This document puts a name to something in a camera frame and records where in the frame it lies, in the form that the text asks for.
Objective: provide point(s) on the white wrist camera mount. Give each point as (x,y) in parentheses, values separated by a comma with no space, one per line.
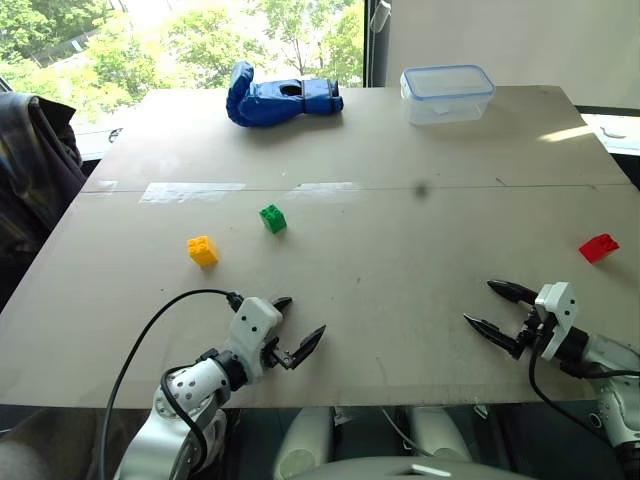
(254,325)
(557,315)

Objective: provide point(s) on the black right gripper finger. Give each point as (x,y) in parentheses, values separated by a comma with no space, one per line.
(490,332)
(511,290)

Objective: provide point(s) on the grey rounded robot torso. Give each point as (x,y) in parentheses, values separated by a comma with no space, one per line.
(415,470)

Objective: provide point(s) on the green toy brick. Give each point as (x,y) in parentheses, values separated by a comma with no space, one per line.
(273,219)

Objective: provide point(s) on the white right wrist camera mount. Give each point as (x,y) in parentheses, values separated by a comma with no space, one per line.
(557,315)

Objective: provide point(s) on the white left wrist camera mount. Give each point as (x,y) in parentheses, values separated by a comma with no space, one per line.
(254,325)

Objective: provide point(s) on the dark window frame post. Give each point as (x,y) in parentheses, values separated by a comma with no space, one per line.
(375,50)

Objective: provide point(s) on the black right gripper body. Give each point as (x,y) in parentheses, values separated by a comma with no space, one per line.
(531,332)

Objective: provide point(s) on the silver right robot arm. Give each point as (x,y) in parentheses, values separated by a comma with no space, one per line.
(615,370)

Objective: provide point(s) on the red toy brick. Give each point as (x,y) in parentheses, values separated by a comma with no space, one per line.
(598,247)

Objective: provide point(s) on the blue boxing glove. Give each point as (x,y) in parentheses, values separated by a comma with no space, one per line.
(272,97)

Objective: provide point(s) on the dark plaid jacket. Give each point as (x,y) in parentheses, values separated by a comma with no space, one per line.
(35,175)

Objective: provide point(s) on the yellow toy brick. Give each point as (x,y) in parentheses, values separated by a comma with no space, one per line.
(203,250)

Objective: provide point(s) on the white rounded robot leg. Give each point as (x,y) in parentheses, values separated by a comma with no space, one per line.
(302,440)
(440,432)

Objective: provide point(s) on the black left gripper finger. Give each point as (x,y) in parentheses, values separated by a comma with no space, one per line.
(308,345)
(283,303)

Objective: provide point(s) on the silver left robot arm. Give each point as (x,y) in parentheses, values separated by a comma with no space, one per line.
(192,387)

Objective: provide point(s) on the clear container with blue lid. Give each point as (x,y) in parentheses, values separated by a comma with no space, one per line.
(445,95)

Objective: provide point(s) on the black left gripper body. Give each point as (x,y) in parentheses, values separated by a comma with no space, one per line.
(276,356)

